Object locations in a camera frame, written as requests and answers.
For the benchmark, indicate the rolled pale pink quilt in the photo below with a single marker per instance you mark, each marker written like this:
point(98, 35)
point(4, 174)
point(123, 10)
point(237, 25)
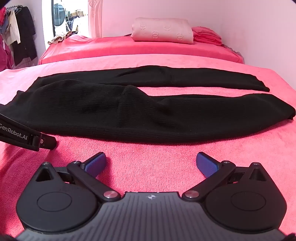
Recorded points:
point(161, 30)

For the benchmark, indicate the magenta cloth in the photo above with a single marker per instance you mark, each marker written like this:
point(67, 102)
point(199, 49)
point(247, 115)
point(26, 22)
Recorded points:
point(5, 58)

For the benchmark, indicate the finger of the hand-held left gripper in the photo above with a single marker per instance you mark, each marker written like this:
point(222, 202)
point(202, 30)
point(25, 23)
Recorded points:
point(47, 141)

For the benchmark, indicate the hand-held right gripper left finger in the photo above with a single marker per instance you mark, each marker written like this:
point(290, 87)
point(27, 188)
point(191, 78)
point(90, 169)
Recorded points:
point(96, 165)

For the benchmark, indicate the black knit pants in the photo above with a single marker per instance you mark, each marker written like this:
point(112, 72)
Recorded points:
point(143, 111)

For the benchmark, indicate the pale pink curtain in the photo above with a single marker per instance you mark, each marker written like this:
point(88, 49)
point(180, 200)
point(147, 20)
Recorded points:
point(94, 17)

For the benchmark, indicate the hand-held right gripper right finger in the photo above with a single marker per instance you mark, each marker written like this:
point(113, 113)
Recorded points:
point(206, 163)

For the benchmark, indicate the pink terry blanket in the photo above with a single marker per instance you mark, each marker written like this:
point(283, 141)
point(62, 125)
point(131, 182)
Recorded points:
point(150, 160)

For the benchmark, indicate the crumpled beige cloth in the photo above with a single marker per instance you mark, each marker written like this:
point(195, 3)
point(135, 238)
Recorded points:
point(59, 38)

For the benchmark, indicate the hanging black garment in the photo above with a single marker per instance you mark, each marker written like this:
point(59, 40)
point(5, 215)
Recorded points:
point(25, 34)

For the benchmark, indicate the hanging red garment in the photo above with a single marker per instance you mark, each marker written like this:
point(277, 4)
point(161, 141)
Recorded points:
point(2, 15)

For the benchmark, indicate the folded pink blanket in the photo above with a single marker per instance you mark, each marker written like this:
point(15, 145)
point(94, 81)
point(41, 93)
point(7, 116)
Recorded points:
point(207, 36)

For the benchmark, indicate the pink covered bed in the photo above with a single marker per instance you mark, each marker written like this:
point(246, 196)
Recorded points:
point(129, 49)

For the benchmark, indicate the hanging cream garment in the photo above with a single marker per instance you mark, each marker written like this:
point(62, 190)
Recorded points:
point(12, 30)

